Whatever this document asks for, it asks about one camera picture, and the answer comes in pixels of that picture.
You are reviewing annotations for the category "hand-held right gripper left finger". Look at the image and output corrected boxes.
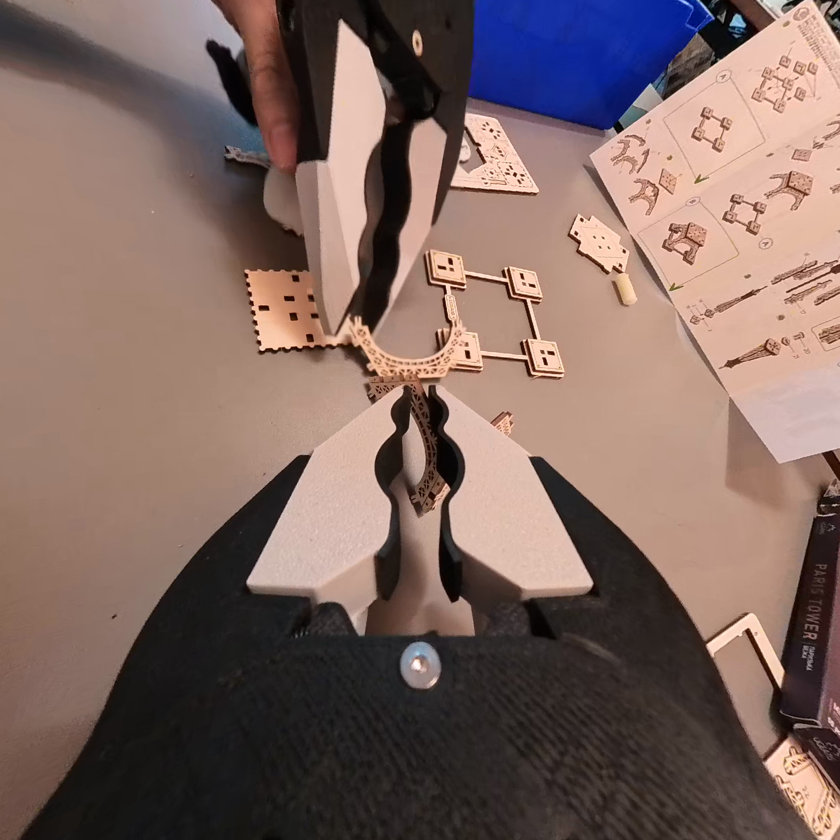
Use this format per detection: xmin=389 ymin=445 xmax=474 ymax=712
xmin=246 ymin=387 xmax=404 ymax=636

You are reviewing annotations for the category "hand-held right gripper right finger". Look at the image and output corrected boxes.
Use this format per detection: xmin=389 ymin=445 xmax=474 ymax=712
xmin=427 ymin=386 xmax=595 ymax=636

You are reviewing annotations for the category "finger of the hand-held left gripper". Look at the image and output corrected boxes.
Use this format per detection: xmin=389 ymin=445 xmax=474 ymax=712
xmin=294 ymin=18 xmax=395 ymax=336
xmin=357 ymin=98 xmax=457 ymax=329

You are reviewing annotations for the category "square wooden plate with slots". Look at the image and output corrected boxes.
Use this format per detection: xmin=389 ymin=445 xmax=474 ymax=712
xmin=244 ymin=268 xmax=350 ymax=357

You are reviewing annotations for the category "grey desk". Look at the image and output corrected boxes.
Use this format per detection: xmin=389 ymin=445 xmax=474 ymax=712
xmin=0 ymin=0 xmax=840 ymax=840

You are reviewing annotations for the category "person's left hand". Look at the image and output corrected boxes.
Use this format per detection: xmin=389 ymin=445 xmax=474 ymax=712
xmin=213 ymin=0 xmax=299 ymax=173

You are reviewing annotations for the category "punched wooden parts sheet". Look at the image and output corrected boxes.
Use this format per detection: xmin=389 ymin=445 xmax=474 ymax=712
xmin=453 ymin=113 xmax=540 ymax=196

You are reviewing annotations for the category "blue plastic bin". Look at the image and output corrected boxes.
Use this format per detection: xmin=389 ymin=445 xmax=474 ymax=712
xmin=467 ymin=0 xmax=715 ymax=131

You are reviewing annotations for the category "small wooden octagonal plate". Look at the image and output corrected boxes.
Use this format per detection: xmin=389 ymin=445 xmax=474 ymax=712
xmin=567 ymin=213 xmax=631 ymax=273

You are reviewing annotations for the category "dark cardboard box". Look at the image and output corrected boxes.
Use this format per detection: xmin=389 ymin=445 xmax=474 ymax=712
xmin=780 ymin=482 xmax=840 ymax=729

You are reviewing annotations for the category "paper instruction sheet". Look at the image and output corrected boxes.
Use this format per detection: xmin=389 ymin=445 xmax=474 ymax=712
xmin=589 ymin=0 xmax=840 ymax=463

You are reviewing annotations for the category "dark printed card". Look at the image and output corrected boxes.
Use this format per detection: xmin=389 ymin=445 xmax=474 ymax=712
xmin=793 ymin=721 xmax=840 ymax=777

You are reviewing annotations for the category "wooden parts sheet with pieces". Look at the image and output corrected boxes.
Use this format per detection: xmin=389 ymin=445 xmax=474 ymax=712
xmin=763 ymin=735 xmax=840 ymax=840

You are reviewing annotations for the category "wooden square frame base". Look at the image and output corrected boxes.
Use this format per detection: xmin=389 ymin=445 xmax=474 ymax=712
xmin=424 ymin=248 xmax=567 ymax=380

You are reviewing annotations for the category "empty pale sheet frame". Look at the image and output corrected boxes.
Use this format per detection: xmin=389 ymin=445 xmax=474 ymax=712
xmin=705 ymin=612 xmax=786 ymax=690

